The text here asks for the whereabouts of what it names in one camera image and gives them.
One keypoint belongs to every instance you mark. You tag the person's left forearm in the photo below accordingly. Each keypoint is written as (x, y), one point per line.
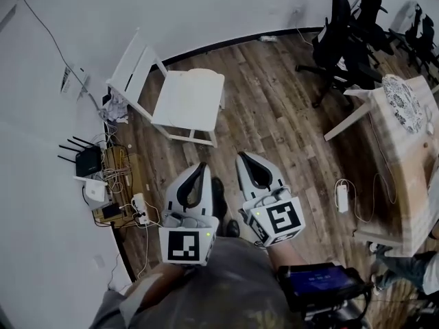
(154, 283)

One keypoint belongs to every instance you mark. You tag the white power strip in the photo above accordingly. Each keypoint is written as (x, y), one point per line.
(140, 207)

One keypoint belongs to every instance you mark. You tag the black power adapter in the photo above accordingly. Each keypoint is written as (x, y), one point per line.
(111, 211)

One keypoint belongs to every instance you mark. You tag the black screen device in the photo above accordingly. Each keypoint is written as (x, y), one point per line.
(319, 283)

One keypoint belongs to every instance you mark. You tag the white wooden chair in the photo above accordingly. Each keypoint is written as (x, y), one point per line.
(137, 63)

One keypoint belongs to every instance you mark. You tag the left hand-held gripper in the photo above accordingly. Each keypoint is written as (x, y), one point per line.
(181, 249)

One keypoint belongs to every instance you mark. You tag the light wooden table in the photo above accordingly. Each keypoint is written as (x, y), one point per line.
(408, 183)

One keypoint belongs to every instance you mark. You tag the white power adapter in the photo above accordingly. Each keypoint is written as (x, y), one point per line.
(342, 197)

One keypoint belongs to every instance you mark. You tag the black office chair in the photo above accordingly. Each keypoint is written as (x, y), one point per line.
(343, 46)
(420, 36)

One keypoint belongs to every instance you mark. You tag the person's grey clothing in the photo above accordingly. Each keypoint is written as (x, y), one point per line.
(219, 286)

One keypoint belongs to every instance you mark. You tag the white router box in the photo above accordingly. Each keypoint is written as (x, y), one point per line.
(94, 192)

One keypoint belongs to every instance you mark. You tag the black router with antennas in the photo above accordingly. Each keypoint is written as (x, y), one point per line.
(88, 161)

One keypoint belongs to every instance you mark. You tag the brown cardboard box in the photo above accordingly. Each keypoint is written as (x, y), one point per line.
(135, 170)

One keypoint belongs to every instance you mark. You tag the small white floor object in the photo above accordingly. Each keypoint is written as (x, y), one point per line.
(267, 39)

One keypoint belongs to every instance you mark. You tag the crumpled white paper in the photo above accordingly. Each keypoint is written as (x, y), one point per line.
(115, 110)

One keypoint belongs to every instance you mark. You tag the person's black shoe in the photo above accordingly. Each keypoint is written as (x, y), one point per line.
(219, 197)
(232, 228)

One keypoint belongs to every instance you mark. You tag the person's right forearm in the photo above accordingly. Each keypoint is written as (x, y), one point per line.
(286, 254)

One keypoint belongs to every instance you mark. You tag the floral patterned round cushion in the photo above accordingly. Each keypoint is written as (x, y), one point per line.
(403, 103)

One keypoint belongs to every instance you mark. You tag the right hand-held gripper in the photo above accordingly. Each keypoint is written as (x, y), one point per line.
(281, 219)

